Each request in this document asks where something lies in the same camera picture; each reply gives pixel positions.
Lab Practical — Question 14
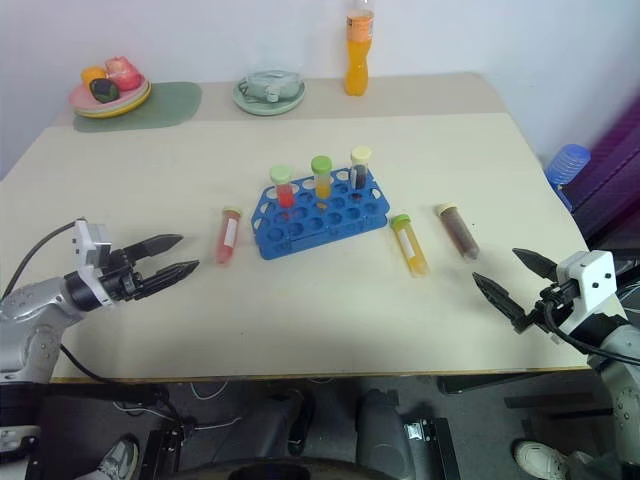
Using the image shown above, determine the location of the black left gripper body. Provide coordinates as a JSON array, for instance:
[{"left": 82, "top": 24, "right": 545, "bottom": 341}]
[{"left": 101, "top": 247, "right": 147, "bottom": 304}]

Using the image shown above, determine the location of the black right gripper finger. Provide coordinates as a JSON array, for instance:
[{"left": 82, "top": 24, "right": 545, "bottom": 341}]
[
  {"left": 512, "top": 247, "right": 558, "bottom": 283},
  {"left": 471, "top": 272, "right": 527, "bottom": 327}
]

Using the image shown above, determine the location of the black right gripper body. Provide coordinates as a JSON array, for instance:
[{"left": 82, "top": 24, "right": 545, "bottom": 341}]
[{"left": 511, "top": 279, "right": 577, "bottom": 336}]

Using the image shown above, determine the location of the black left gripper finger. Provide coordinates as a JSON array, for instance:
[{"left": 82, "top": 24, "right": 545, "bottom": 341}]
[
  {"left": 122, "top": 233, "right": 185, "bottom": 263},
  {"left": 141, "top": 259, "right": 202, "bottom": 297}
]

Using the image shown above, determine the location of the pink liquid tube, labelled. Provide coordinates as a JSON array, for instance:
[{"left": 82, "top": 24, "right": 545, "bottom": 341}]
[{"left": 214, "top": 206, "right": 244, "bottom": 267}]

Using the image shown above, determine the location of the brown liquid tube, cream cap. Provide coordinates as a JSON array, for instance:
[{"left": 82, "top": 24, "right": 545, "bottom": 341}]
[{"left": 434, "top": 201, "right": 482, "bottom": 263}]

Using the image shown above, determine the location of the orange liquid tube, labelled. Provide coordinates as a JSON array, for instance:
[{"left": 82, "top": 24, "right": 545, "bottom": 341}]
[{"left": 389, "top": 213, "right": 432, "bottom": 278}]

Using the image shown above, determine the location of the red liquid tube, pale green cap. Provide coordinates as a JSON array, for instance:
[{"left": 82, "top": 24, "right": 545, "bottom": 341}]
[{"left": 268, "top": 164, "right": 298, "bottom": 209}]

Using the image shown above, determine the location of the blue test tube rack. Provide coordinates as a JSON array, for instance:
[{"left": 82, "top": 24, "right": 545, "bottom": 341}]
[{"left": 251, "top": 169, "right": 390, "bottom": 262}]

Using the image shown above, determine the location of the orange liquid tube, green cap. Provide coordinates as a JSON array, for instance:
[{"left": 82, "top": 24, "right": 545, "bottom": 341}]
[{"left": 310, "top": 155, "right": 334, "bottom": 200}]

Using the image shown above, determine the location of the dark liquid tube, cream cap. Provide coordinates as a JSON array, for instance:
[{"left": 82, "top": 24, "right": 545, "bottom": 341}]
[{"left": 349, "top": 145, "right": 373, "bottom": 192}]

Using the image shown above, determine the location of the blue ribbed plastic bottle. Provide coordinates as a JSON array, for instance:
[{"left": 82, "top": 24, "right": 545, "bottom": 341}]
[{"left": 544, "top": 143, "right": 593, "bottom": 212}]

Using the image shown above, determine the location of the purple fabric object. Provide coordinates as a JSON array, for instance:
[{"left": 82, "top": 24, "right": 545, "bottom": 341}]
[{"left": 568, "top": 92, "right": 640, "bottom": 244}]

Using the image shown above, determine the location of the yellow plate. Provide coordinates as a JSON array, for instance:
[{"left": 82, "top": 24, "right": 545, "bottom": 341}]
[{"left": 74, "top": 79, "right": 153, "bottom": 120}]

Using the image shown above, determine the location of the green placemat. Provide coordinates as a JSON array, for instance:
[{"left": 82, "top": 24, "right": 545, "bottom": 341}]
[{"left": 72, "top": 80, "right": 203, "bottom": 134}]

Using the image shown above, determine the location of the white shoe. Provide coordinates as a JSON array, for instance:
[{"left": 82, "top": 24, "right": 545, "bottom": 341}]
[{"left": 514, "top": 439, "right": 594, "bottom": 480}]

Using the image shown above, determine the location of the dark green toy fruit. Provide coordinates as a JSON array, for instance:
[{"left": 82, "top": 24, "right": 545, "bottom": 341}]
[{"left": 88, "top": 76, "right": 122, "bottom": 104}]

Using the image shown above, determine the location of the pink plate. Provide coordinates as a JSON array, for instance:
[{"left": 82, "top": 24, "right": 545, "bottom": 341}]
[{"left": 68, "top": 74, "right": 149, "bottom": 110}]

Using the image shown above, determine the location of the red toy fruit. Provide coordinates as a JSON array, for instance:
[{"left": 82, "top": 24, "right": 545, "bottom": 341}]
[{"left": 103, "top": 56, "right": 142, "bottom": 92}]

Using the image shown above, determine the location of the grey shoe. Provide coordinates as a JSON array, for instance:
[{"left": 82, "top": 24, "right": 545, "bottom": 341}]
[{"left": 96, "top": 433, "right": 142, "bottom": 479}]

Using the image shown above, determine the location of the pale green plate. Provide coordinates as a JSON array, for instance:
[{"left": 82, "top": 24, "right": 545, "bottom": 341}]
[{"left": 231, "top": 74, "right": 307, "bottom": 118}]

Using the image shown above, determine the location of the orange toy fruit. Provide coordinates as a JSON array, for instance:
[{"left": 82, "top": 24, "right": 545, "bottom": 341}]
[{"left": 80, "top": 65, "right": 108, "bottom": 88}]

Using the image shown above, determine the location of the grey-green cloth pouch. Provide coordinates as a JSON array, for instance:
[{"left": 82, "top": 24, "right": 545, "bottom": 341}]
[{"left": 236, "top": 70, "right": 303, "bottom": 104}]

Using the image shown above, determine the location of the orange soda bottle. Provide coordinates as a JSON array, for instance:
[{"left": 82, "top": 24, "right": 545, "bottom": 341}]
[{"left": 343, "top": 0, "right": 376, "bottom": 98}]

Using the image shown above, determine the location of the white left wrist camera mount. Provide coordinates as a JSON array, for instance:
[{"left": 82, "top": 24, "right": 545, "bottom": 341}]
[{"left": 72, "top": 218, "right": 114, "bottom": 307}]

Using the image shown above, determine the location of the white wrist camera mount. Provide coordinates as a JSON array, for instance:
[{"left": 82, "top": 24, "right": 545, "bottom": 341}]
[
  {"left": 553, "top": 249, "right": 618, "bottom": 332},
  {"left": 72, "top": 218, "right": 114, "bottom": 307}
]

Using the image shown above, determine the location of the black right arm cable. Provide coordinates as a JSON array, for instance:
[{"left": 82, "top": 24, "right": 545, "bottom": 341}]
[{"left": 543, "top": 299, "right": 640, "bottom": 366}]

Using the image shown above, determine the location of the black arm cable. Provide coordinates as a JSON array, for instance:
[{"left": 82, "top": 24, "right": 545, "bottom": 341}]
[
  {"left": 0, "top": 222, "right": 79, "bottom": 301},
  {"left": 543, "top": 299, "right": 640, "bottom": 366}
]

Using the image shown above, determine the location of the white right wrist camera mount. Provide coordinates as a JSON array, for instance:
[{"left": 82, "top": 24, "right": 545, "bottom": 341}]
[{"left": 553, "top": 249, "right": 618, "bottom": 332}]

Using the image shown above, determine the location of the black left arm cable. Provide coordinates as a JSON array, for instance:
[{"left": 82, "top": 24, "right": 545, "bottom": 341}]
[{"left": 0, "top": 222, "right": 79, "bottom": 301}]

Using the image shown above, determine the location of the white floor cable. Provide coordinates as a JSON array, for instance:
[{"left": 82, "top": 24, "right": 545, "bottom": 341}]
[{"left": 188, "top": 380, "right": 242, "bottom": 432}]

